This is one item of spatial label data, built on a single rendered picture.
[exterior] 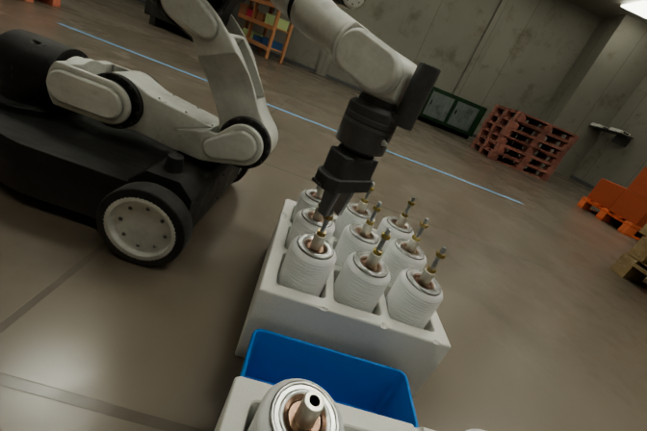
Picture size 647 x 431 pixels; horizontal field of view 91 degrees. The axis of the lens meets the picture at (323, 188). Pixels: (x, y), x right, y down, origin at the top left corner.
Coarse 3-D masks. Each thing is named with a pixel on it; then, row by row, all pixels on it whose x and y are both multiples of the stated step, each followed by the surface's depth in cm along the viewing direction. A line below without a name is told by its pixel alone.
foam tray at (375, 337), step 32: (288, 224) 79; (256, 288) 71; (288, 288) 59; (256, 320) 59; (288, 320) 59; (320, 320) 59; (352, 320) 59; (384, 320) 61; (352, 352) 62; (384, 352) 62; (416, 352) 62; (416, 384) 65
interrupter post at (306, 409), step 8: (312, 392) 32; (304, 400) 31; (312, 400) 32; (320, 400) 32; (304, 408) 31; (312, 408) 31; (320, 408) 31; (296, 416) 32; (304, 416) 31; (312, 416) 31; (304, 424) 31; (312, 424) 32
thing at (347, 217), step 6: (348, 210) 83; (342, 216) 83; (348, 216) 82; (354, 216) 81; (336, 222) 86; (342, 222) 83; (348, 222) 82; (354, 222) 81; (360, 222) 81; (336, 228) 85; (342, 228) 83; (336, 234) 85
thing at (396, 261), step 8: (392, 248) 74; (384, 256) 76; (392, 256) 74; (400, 256) 72; (392, 264) 74; (400, 264) 72; (408, 264) 72; (416, 264) 72; (424, 264) 73; (392, 272) 74; (400, 272) 73; (392, 280) 74
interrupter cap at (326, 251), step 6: (306, 234) 64; (312, 234) 65; (300, 240) 62; (306, 240) 62; (324, 240) 65; (300, 246) 59; (306, 246) 60; (324, 246) 63; (330, 246) 63; (306, 252) 58; (312, 252) 59; (318, 252) 60; (324, 252) 61; (330, 252) 61; (318, 258) 58; (324, 258) 59
